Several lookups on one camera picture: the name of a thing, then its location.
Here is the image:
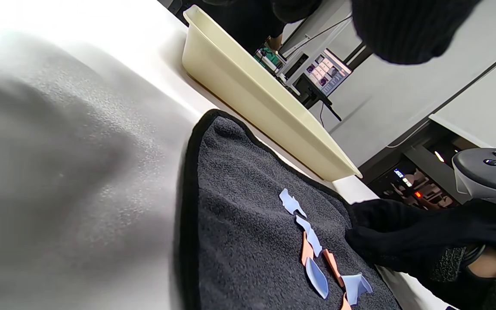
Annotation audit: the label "person's left hand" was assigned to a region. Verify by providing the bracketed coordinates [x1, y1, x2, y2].
[272, 0, 481, 65]

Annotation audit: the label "person's right hand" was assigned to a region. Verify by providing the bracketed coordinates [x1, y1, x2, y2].
[345, 199, 496, 310]

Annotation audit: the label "blue and orange paper scraps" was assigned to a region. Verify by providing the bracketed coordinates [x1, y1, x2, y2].
[279, 189, 373, 310]

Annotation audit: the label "blue and grey hand towel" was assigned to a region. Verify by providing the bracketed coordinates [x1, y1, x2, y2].
[175, 109, 401, 310]

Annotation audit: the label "grey handheld controller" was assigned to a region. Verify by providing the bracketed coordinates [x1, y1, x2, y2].
[452, 146, 496, 220]

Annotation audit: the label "black monitor stand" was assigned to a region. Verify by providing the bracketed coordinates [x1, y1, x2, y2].
[293, 73, 342, 122]

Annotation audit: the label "green bag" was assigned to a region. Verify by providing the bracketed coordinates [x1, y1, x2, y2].
[254, 46, 279, 71]

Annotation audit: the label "cream plastic tray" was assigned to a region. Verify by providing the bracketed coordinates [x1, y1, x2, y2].
[182, 5, 363, 181]

